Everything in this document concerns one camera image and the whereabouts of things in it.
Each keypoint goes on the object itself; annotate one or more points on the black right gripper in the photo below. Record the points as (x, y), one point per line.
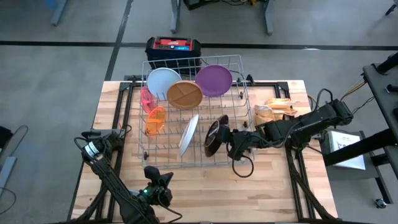
(244, 140)

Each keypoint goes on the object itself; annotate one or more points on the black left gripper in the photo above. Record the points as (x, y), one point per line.
(157, 194)

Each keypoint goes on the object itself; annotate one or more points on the dark glossy plate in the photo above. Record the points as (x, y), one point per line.
(212, 140)

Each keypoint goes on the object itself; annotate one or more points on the blue patterned plate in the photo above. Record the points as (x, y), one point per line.
(188, 134)

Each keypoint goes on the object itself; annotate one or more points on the purple plate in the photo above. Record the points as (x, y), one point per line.
(214, 81)

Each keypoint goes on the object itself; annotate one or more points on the brown divided plate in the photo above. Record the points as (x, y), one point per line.
(185, 95)

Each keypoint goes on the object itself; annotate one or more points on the orange translucent plate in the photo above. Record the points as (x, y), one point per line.
(155, 121)

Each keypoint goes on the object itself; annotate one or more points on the pink translucent plate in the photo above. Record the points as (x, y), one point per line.
(148, 99)

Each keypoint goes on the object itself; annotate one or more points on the light blue plate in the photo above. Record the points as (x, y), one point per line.
(161, 81)

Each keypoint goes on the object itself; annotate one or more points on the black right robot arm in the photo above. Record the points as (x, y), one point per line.
(311, 123)

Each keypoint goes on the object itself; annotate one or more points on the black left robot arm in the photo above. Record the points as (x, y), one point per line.
(105, 172)

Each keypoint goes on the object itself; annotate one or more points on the grey desk leg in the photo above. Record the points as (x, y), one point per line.
(269, 17)
(175, 15)
(59, 12)

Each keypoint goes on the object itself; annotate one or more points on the grey box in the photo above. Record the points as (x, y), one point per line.
(348, 175)

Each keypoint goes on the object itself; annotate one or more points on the white printed manual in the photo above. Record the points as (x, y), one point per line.
(354, 163)

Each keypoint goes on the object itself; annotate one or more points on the black equipment box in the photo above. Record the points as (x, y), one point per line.
(199, 3)

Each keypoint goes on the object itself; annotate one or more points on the black equipment stand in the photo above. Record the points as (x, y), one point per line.
(381, 90)

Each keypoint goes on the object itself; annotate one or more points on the black caster wheel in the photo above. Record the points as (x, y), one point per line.
(381, 203)

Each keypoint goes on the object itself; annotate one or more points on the black chair leg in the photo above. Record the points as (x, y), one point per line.
(391, 7)

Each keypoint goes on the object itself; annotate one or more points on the black aluminium table frame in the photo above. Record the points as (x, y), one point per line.
(290, 174)

